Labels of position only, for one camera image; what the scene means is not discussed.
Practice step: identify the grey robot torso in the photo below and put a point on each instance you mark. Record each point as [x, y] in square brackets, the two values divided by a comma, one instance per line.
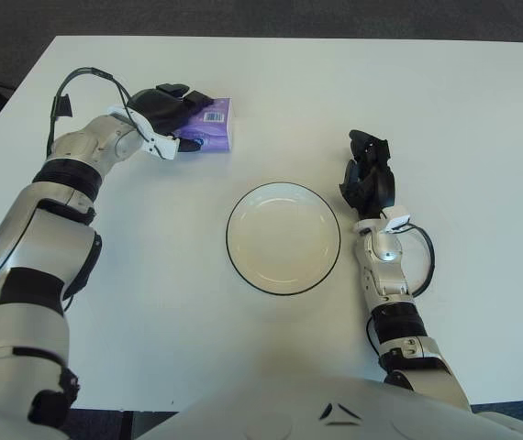
[289, 408]

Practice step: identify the white plate with black rim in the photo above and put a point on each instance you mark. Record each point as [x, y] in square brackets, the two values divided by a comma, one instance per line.
[284, 238]

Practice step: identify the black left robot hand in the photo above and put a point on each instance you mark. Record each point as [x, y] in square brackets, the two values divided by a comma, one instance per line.
[160, 107]

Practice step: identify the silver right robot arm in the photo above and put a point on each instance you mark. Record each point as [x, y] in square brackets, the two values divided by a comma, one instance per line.
[387, 256]

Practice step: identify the purple tissue paper pack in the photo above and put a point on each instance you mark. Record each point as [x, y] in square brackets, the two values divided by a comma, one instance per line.
[218, 134]

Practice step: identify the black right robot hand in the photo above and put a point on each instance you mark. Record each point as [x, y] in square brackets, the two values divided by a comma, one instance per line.
[378, 183]

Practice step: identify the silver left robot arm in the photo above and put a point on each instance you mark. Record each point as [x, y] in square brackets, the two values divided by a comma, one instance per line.
[36, 229]

